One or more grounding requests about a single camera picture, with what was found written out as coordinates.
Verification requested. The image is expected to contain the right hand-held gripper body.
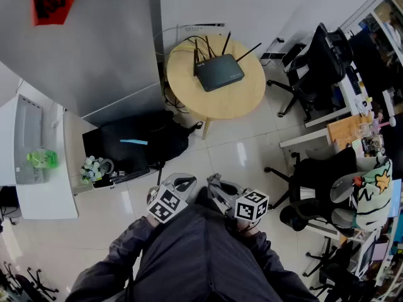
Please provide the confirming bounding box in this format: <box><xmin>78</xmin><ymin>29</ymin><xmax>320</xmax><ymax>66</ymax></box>
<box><xmin>224</xmin><ymin>189</ymin><xmax>270</xmax><ymax>223</ymax></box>

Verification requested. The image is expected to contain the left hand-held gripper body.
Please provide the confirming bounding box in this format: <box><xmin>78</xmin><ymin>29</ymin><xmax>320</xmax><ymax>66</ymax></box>
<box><xmin>145</xmin><ymin>183</ymin><xmax>190</xmax><ymax>225</ymax></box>

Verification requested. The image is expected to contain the black router with antennas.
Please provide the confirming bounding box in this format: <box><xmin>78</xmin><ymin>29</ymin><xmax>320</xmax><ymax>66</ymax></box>
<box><xmin>192</xmin><ymin>31</ymin><xmax>263</xmax><ymax>93</ymax></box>

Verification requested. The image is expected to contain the person's left forearm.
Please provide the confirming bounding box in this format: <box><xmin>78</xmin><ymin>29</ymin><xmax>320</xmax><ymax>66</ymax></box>
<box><xmin>64</xmin><ymin>215</ymin><xmax>158</xmax><ymax>302</ymax></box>

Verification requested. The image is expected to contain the person's right forearm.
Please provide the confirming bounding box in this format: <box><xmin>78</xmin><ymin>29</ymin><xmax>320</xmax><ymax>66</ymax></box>
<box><xmin>236</xmin><ymin>218</ymin><xmax>319</xmax><ymax>302</ymax></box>

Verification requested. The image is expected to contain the black backpack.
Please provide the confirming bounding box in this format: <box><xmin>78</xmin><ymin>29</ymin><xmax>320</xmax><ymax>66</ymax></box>
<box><xmin>100</xmin><ymin>110</ymin><xmax>204</xmax><ymax>185</ymax></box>

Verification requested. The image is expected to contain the black cylindrical device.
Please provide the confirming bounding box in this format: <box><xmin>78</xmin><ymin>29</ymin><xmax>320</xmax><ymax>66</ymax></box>
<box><xmin>108</xmin><ymin>167</ymin><xmax>151</xmax><ymax>184</ymax></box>

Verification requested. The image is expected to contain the person in grey jacket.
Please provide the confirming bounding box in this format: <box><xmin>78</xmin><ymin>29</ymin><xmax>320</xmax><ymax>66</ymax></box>
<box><xmin>125</xmin><ymin>187</ymin><xmax>284</xmax><ymax>302</ymax></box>

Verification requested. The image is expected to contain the black office chair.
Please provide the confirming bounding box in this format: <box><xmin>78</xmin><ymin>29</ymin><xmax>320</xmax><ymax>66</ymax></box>
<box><xmin>264</xmin><ymin>146</ymin><xmax>358</xmax><ymax>232</ymax></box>
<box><xmin>266</xmin><ymin>22</ymin><xmax>355</xmax><ymax>122</ymax></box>
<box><xmin>302</xmin><ymin>236</ymin><xmax>372</xmax><ymax>302</ymax></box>

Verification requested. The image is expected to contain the small flower bouquet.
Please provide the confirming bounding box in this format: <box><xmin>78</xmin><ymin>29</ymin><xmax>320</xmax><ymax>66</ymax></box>
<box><xmin>79</xmin><ymin>155</ymin><xmax>105</xmax><ymax>185</ymax></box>

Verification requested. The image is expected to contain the round wooden table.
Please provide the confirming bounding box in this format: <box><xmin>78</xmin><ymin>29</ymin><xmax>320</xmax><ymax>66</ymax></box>
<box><xmin>166</xmin><ymin>35</ymin><xmax>267</xmax><ymax>140</ymax></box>

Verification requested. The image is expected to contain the grey mesh office chair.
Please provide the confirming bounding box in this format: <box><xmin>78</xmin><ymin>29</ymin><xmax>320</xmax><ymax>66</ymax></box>
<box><xmin>329</xmin><ymin>168</ymin><xmax>368</xmax><ymax>238</ymax></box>

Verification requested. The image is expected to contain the beige side table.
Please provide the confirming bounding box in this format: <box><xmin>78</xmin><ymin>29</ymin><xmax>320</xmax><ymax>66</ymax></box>
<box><xmin>62</xmin><ymin>110</ymin><xmax>116</xmax><ymax>198</ymax></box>

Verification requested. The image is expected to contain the white rounded desk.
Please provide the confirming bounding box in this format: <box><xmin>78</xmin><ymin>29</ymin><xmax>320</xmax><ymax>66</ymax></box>
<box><xmin>0</xmin><ymin>101</ymin><xmax>79</xmax><ymax>220</ymax></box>

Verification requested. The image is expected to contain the wooden board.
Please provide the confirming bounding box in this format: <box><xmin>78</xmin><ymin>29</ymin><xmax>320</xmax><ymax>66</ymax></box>
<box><xmin>326</xmin><ymin>115</ymin><xmax>374</xmax><ymax>152</ymax></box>

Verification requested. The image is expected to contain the colourful patterned blanket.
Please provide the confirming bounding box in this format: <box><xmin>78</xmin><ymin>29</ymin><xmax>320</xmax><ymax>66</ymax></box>
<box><xmin>352</xmin><ymin>155</ymin><xmax>394</xmax><ymax>232</ymax></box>

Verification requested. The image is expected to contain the green plastic bottle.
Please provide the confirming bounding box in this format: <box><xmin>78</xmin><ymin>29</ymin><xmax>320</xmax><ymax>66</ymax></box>
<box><xmin>26</xmin><ymin>149</ymin><xmax>59</xmax><ymax>169</ymax></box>

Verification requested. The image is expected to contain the grey door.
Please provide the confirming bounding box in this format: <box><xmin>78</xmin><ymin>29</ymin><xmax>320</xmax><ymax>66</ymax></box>
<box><xmin>0</xmin><ymin>0</ymin><xmax>164</xmax><ymax>127</ymax></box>

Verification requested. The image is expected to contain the black chair base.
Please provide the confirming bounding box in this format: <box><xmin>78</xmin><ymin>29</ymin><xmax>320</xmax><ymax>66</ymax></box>
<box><xmin>0</xmin><ymin>261</ymin><xmax>26</xmax><ymax>297</ymax></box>
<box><xmin>26</xmin><ymin>267</ymin><xmax>60</xmax><ymax>302</ymax></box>

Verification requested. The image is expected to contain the black monitor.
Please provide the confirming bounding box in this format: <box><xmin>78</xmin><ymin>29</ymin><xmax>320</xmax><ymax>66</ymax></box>
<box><xmin>348</xmin><ymin>28</ymin><xmax>403</xmax><ymax>113</ymax></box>

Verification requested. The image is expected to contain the red paper decoration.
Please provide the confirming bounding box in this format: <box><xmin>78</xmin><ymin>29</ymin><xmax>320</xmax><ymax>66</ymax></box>
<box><xmin>30</xmin><ymin>0</ymin><xmax>82</xmax><ymax>27</ymax></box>

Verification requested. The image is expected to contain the white storage shelf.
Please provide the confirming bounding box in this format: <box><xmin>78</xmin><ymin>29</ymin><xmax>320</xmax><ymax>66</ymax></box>
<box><xmin>341</xmin><ymin>0</ymin><xmax>403</xmax><ymax>67</ymax></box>

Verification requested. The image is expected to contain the black cable tangle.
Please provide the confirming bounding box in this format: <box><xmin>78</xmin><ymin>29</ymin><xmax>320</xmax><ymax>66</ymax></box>
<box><xmin>161</xmin><ymin>80</ymin><xmax>190</xmax><ymax>115</ymax></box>

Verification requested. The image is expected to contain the white frame desk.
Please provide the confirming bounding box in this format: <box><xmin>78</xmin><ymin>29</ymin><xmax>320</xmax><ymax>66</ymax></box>
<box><xmin>279</xmin><ymin>42</ymin><xmax>383</xmax><ymax>149</ymax></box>

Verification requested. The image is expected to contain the yellow cable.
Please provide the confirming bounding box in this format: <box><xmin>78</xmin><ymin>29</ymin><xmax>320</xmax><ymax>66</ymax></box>
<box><xmin>168</xmin><ymin>42</ymin><xmax>198</xmax><ymax>59</ymax></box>

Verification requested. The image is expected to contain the white cable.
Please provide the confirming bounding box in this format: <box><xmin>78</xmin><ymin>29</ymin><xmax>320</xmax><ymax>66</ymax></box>
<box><xmin>153</xmin><ymin>26</ymin><xmax>179</xmax><ymax>56</ymax></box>

